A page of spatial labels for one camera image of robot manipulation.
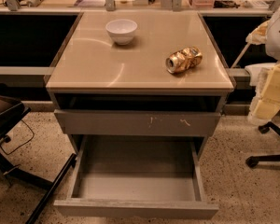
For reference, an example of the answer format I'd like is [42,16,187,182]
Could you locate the black floor cable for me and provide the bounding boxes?
[0,119,35,156]

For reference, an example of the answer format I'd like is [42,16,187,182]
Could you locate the black office chair left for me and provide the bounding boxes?
[0,83,77,224]

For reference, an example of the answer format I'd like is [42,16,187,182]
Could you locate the white ceramic bowl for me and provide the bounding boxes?
[105,19,138,45]

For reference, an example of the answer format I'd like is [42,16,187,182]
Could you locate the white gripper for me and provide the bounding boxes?
[245,21,280,125]

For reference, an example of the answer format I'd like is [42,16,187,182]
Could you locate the closed grey top drawer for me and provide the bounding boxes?
[54,109,220,136]

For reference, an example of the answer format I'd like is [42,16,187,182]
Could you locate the grey drawer cabinet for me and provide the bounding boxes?
[43,10,237,220]

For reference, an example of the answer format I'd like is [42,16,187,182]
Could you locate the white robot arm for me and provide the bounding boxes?
[245,7,280,126]

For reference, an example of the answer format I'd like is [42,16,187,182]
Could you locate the open grey middle drawer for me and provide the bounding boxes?
[54,135,218,219]

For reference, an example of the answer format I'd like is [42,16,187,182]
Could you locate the white stick with tip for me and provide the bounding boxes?
[231,43,251,68]

